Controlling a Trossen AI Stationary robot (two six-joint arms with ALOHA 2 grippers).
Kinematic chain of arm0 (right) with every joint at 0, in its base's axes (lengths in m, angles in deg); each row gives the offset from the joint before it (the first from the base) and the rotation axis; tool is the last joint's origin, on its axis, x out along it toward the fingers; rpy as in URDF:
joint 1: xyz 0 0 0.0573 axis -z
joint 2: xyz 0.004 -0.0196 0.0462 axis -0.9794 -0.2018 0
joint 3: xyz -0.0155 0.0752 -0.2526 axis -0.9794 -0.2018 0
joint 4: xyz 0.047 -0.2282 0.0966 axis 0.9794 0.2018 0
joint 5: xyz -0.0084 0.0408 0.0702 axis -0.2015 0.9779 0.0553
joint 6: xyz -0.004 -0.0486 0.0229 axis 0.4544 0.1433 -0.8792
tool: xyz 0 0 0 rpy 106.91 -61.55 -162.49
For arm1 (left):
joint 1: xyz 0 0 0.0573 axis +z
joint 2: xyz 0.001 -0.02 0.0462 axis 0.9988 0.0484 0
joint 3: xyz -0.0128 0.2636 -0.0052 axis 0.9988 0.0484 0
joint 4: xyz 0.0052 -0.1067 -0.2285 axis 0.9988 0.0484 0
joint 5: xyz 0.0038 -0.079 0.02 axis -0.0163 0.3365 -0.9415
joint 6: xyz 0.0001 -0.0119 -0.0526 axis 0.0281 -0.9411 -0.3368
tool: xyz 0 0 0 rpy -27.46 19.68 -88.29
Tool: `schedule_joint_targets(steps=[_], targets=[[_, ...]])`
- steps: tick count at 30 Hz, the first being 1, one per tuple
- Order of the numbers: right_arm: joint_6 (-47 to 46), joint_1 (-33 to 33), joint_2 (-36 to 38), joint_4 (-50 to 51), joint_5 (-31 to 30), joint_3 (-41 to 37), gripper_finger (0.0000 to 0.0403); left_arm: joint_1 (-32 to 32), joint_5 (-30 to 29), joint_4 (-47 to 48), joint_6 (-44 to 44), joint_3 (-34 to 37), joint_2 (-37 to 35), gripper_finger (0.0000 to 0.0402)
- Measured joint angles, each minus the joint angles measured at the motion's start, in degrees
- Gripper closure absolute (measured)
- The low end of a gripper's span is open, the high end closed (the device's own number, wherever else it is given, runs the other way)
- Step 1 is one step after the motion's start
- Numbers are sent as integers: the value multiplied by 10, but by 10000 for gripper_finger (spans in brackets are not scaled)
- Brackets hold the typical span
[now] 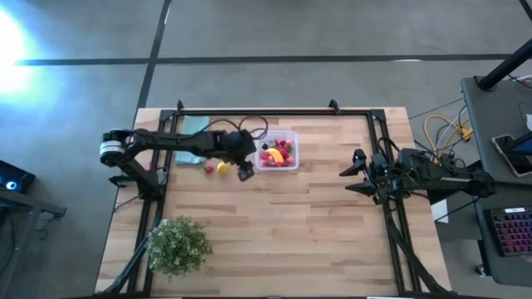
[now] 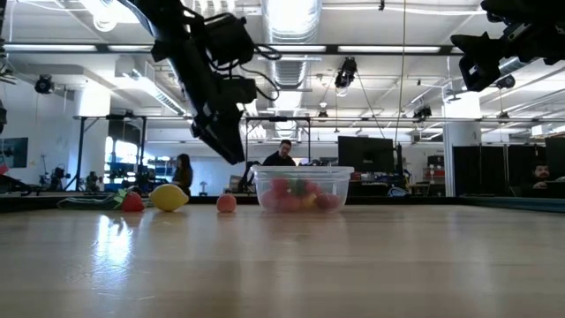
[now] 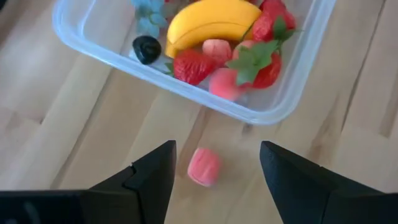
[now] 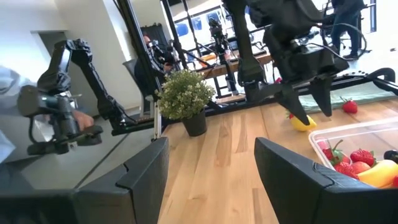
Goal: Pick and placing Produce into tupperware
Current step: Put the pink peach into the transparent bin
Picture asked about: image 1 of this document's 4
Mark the black computer with blue light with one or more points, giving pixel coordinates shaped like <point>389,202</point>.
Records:
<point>12,178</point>

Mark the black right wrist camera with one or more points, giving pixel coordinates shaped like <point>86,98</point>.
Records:
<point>379,160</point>

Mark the black tablet device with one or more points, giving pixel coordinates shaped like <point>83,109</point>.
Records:
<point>513,155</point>

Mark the pink plastic peach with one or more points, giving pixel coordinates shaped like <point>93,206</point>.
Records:
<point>289,160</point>
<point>264,156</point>

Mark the folded green cloth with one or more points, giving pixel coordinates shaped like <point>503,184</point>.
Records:
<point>195,124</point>

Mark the yellow plastic banana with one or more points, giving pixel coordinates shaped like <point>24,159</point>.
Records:
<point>275,155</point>

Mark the grey desk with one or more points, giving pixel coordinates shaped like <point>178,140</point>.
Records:
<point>490,124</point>
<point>511,270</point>

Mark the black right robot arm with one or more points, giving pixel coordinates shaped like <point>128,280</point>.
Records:
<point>449,182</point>

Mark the yellow plastic lemon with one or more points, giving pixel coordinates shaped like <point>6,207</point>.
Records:
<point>223,168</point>

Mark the green potted plant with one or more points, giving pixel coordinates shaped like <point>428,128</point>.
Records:
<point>178,246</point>

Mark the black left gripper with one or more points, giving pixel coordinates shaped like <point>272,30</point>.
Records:
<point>244,163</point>

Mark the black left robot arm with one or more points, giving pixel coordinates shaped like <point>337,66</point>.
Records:
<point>178,143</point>

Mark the black pole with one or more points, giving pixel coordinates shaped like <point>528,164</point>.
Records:
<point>505,65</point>

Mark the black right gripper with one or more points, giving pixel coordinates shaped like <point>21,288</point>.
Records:
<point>380,182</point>

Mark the white paper sheet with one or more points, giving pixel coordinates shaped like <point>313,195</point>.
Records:
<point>439,212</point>

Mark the clear plastic food container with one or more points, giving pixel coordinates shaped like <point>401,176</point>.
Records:
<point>293,166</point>

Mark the backlit black keyboard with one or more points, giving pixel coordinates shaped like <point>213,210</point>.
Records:
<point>513,230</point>

